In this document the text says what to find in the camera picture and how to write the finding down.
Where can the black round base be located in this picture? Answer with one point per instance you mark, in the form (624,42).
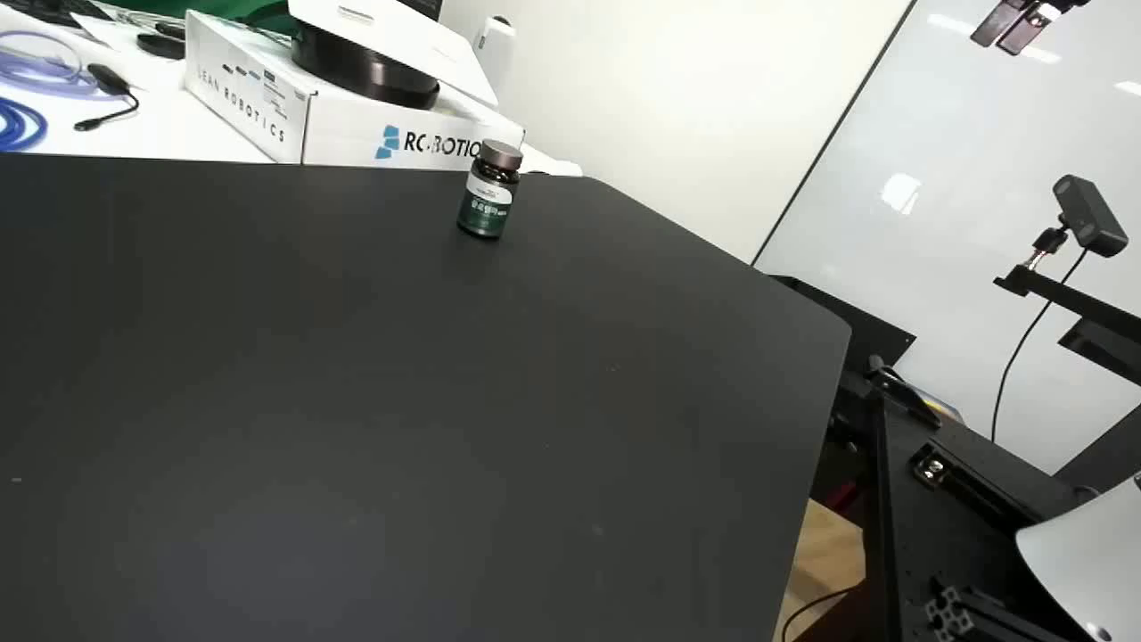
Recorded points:
(362,69)

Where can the white curved panel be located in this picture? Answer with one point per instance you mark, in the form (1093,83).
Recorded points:
(1089,561)

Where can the small green glass bottle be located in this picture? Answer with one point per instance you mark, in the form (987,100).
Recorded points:
(489,192)

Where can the black metal frame stand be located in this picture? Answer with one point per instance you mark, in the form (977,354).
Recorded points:
(939,507)

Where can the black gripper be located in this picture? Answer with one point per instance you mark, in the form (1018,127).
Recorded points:
(1010,31)

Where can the black camera on mount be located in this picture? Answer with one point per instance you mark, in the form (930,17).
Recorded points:
(1089,215)

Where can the white cardboard robotics box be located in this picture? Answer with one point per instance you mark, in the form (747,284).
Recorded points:
(299,119)

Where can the black small object on desk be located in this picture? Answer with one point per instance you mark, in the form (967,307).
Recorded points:
(161,45)

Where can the black adapter with cable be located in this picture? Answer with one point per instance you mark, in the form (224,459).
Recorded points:
(108,83)

